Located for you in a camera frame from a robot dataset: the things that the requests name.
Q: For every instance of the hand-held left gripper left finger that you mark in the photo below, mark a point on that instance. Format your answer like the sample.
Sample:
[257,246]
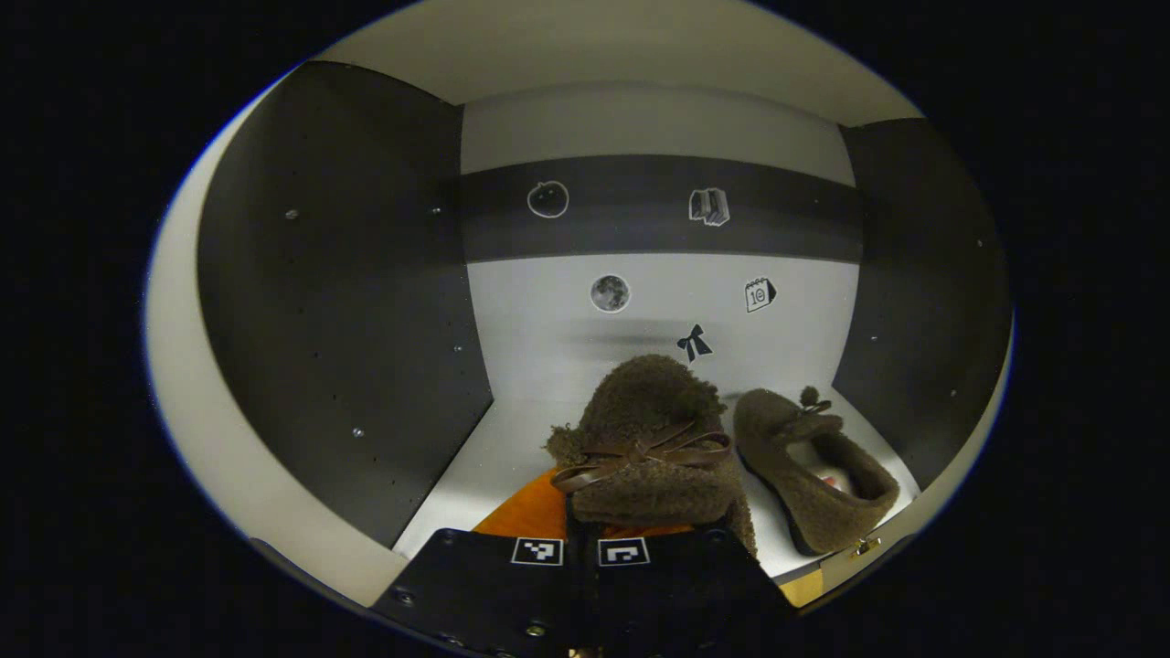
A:
[475,585]

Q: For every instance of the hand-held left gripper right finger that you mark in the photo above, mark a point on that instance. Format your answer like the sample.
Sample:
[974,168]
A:
[676,594]

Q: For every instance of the brown fuzzy shoe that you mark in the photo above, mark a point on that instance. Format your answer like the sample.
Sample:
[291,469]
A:
[786,475]
[649,402]

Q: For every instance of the grey shoe cabinet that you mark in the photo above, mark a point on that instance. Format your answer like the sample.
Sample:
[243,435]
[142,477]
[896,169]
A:
[548,320]

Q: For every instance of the grey cabinet door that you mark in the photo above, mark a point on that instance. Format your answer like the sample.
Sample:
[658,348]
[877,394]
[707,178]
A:
[955,466]
[210,439]

